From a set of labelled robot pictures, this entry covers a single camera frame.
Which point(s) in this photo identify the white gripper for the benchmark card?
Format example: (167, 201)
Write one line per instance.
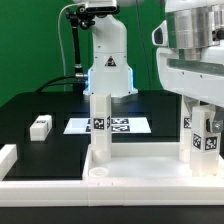
(202, 80)

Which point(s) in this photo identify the white desk tabletop tray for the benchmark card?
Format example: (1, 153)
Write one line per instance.
(157, 162)

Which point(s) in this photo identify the fiducial marker sheet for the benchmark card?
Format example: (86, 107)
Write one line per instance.
(119, 125)

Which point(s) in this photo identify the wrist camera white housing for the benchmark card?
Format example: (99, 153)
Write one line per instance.
(160, 35)

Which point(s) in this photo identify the overhead camera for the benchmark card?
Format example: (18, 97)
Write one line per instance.
(99, 7)

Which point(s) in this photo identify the white U-shaped fence frame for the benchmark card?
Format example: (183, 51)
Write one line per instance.
(99, 191)

